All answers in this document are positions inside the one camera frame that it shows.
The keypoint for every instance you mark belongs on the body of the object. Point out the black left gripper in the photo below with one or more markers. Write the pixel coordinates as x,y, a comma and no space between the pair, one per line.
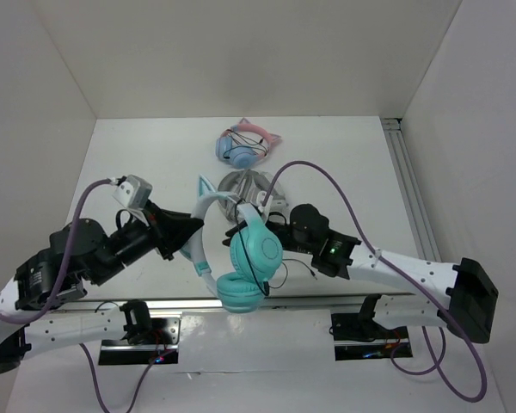
169,230

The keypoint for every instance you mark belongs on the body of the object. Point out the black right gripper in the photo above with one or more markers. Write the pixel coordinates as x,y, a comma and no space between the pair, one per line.
230,231

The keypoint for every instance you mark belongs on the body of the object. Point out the teal cat-ear headphones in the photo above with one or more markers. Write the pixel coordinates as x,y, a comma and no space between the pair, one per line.
243,289

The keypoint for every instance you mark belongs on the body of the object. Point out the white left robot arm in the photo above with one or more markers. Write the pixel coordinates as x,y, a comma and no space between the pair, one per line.
83,252

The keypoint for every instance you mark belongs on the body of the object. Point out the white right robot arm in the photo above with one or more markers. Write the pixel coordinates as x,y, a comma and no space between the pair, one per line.
459,296

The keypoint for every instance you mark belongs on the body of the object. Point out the white grey headphones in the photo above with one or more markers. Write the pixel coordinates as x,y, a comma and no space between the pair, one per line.
248,186

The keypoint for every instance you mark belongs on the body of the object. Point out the pink blue cat-ear headphones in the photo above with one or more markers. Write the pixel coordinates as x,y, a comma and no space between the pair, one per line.
244,144

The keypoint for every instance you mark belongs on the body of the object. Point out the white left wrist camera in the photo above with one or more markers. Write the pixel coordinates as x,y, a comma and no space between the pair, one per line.
132,192

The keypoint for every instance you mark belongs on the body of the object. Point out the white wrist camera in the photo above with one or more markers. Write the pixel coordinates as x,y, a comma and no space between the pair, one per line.
263,202
132,192

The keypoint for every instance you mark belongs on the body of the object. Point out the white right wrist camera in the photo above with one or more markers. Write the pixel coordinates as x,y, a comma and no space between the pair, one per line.
263,202

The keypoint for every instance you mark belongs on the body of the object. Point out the aluminium front rail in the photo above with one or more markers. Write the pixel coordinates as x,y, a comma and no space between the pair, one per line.
275,303

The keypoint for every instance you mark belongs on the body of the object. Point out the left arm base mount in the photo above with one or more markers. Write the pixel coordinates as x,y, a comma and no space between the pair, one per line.
147,337

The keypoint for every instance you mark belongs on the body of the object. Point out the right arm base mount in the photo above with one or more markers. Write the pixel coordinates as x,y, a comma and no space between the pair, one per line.
357,337

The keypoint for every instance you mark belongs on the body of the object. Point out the aluminium side rail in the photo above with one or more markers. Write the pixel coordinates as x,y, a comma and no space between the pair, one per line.
414,204

